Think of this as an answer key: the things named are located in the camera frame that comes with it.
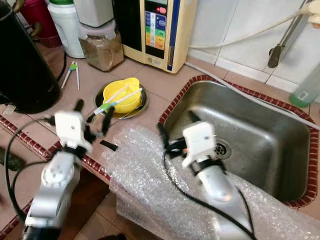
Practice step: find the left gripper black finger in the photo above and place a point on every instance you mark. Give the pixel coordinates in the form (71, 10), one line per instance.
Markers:
(79, 106)
(107, 121)

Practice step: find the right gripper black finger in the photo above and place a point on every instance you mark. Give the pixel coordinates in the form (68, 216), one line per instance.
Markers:
(162, 134)
(194, 118)

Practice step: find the white utensil green tip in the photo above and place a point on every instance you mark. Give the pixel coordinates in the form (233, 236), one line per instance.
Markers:
(125, 97)

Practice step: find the yellow plastic bowl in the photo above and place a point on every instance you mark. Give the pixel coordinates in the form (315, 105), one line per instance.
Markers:
(132, 105)

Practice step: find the white plastic utensil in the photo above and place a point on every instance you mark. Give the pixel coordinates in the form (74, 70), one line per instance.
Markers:
(119, 91)

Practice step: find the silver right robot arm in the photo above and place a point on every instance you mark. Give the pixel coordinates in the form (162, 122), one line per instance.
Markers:
(222, 190)

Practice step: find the small black piece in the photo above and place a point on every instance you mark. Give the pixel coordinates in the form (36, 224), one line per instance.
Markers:
(109, 145)

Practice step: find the stainless steel plate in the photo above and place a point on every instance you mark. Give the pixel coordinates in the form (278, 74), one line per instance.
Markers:
(144, 102)

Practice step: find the white training chopsticks green joint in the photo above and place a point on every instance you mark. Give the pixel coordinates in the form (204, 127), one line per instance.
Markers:
(73, 66)

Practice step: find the clear bubble wrap sheet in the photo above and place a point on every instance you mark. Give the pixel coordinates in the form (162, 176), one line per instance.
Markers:
(145, 185)

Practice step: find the clear jar brown powder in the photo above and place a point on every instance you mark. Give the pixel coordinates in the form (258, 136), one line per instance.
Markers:
(102, 52)

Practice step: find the black electric kettle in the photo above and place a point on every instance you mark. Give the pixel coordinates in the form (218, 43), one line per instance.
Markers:
(25, 60)

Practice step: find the stainless steel sink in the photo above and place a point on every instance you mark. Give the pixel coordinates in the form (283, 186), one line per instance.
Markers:
(260, 145)

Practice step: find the white bottle green cap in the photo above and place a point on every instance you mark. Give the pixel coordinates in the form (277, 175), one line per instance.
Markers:
(67, 30)

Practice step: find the dark green oblong block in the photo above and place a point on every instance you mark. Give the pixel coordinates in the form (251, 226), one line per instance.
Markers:
(12, 161)

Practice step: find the cream water ionizer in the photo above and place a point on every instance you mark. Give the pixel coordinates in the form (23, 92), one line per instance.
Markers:
(182, 30)

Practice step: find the grey plastic container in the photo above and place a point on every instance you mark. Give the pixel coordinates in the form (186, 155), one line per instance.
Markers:
(95, 12)

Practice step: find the magenta plastic container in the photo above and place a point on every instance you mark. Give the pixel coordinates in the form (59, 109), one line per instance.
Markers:
(37, 17)

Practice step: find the grey metal faucet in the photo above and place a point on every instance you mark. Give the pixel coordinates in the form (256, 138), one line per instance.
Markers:
(275, 54)

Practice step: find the green translucent bottle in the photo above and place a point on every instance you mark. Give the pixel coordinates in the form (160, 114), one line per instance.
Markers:
(305, 90)

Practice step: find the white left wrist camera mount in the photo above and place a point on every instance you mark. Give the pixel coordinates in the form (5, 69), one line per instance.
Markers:
(70, 127)

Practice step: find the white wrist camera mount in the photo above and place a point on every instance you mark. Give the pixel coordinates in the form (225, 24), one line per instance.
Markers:
(199, 141)
(70, 127)

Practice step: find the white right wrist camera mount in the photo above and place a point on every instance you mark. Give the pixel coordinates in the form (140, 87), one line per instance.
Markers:
(199, 141)

